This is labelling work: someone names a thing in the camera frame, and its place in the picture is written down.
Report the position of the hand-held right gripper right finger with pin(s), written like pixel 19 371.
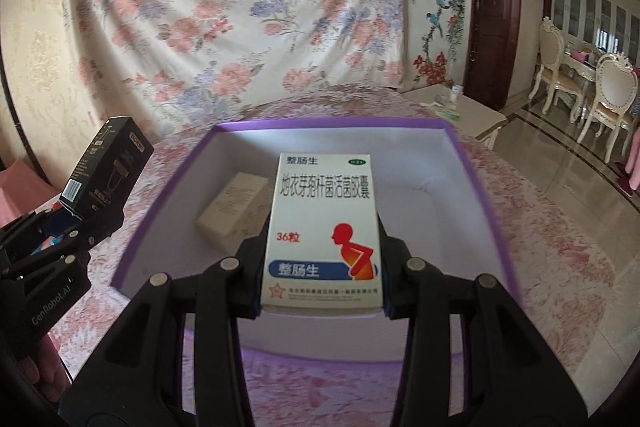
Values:
pixel 395 277

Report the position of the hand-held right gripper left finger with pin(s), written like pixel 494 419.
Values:
pixel 245 267

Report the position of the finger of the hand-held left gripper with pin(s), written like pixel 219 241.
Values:
pixel 85 239
pixel 25 222

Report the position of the cream cardboard box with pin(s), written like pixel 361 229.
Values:
pixel 230 207

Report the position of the black cardboard box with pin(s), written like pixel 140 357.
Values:
pixel 107 172

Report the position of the purple container box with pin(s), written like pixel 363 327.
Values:
pixel 450 217

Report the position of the white medicine box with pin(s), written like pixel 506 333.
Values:
pixel 322 227

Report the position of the person's left hand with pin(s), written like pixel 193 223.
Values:
pixel 47 369

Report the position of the pink cloth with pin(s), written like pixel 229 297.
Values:
pixel 20 187

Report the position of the white side table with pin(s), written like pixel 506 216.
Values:
pixel 475 114

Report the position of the small white bottle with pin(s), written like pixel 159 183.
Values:
pixel 456 93

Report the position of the floral bed sheet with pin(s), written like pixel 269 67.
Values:
pixel 225 7

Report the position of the white carved dining chair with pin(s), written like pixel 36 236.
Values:
pixel 552 57
pixel 612 97

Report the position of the flower scroll painting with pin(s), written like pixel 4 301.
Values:
pixel 440 7

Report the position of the white dining table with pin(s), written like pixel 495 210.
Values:
pixel 582 72

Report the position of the white glass-door cabinet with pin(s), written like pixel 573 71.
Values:
pixel 595 7

